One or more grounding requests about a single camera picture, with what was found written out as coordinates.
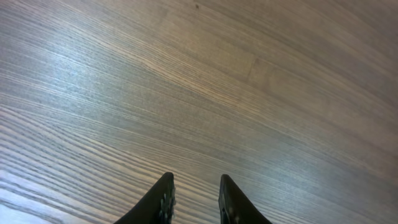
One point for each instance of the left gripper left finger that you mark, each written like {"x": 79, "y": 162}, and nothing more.
{"x": 156, "y": 206}

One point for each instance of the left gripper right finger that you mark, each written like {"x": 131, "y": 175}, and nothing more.
{"x": 235, "y": 207}

